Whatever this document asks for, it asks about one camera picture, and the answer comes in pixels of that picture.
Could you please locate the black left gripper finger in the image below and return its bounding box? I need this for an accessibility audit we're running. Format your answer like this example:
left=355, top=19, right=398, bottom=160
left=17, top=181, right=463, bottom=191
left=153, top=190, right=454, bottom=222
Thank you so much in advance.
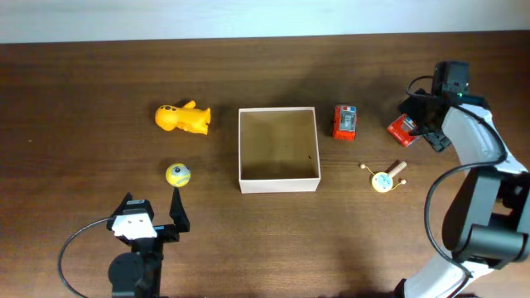
left=113, top=192, right=133, bottom=216
left=169, top=187, right=190, bottom=232

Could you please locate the red toy fire truck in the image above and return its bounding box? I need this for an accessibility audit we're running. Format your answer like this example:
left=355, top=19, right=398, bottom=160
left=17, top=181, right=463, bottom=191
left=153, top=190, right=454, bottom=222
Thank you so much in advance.
left=387, top=113, right=420, bottom=147

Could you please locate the red toy truck grey front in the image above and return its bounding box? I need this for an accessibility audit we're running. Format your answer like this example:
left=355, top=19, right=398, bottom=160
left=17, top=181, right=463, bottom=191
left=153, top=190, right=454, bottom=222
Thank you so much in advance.
left=332, top=105, right=357, bottom=141

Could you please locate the pink cardboard box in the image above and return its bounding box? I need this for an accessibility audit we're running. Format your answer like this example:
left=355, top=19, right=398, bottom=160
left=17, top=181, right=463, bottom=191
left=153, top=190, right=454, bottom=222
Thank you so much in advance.
left=238, top=107, right=321, bottom=194

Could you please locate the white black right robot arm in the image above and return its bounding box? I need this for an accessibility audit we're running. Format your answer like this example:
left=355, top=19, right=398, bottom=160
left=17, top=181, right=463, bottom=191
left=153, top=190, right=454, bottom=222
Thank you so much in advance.
left=393, top=89, right=529, bottom=297

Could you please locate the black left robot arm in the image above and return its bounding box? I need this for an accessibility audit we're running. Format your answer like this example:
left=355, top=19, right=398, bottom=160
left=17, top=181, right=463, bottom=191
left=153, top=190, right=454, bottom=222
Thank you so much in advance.
left=107, top=187, right=190, bottom=297

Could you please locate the yellow minion ball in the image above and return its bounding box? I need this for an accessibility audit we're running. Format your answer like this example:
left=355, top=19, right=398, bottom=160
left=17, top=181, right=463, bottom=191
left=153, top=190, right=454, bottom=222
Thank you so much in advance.
left=165, top=163, right=191, bottom=188

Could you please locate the wooden rattle drum toy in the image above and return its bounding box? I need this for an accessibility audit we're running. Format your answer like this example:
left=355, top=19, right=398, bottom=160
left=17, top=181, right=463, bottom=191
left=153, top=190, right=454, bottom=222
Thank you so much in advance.
left=359, top=161, right=407, bottom=193

